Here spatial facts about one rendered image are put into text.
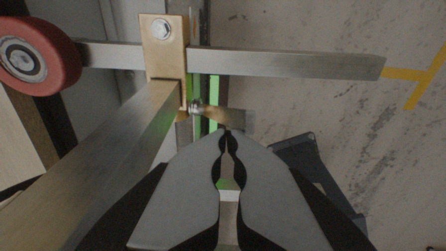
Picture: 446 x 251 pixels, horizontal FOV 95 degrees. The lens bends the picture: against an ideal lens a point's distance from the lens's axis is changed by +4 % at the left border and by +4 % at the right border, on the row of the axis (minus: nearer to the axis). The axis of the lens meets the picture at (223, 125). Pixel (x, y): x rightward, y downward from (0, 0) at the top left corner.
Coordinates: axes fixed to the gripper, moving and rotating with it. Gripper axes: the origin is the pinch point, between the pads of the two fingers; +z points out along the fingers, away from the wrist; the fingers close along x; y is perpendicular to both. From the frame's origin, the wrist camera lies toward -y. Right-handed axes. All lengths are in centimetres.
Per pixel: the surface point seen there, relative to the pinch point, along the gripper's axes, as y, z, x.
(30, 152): 11.1, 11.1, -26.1
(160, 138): 3.5, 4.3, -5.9
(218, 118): 0.9, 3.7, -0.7
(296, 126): 54, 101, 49
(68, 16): -5.0, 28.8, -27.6
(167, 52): -2.4, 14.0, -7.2
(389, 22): -6, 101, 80
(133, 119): 1.0, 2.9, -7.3
